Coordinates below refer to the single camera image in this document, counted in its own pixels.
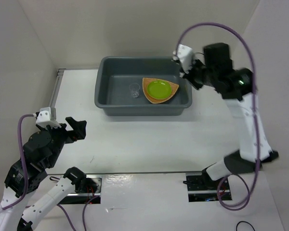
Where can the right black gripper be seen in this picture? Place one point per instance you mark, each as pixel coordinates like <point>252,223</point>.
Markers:
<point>186,76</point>

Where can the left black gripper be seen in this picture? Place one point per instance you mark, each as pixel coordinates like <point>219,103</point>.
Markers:
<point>79,132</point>

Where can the green round plate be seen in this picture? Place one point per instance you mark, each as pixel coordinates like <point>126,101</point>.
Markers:
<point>159,89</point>

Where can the orange woven triangular basket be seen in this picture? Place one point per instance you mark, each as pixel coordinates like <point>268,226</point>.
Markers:
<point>146,81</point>

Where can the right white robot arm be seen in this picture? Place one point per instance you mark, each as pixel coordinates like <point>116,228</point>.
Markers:
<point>235,88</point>

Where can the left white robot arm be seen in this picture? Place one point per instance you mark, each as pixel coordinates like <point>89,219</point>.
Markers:
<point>39,153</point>

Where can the grey plastic bin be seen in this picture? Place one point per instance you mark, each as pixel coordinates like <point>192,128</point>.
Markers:
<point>117,74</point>

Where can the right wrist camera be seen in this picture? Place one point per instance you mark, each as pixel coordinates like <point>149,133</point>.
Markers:
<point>184,56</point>

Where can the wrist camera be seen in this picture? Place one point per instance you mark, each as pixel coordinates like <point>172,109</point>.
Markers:
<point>184,56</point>
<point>47,117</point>

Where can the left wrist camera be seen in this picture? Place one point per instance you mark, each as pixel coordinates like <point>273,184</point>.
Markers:
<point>47,117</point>

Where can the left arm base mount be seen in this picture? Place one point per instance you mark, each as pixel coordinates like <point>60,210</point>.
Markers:
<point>83,190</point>

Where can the aluminium table edge rail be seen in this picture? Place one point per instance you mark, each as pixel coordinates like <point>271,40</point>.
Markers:
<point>56,88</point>

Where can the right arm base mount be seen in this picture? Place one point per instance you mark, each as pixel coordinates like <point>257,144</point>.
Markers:
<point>202,189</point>

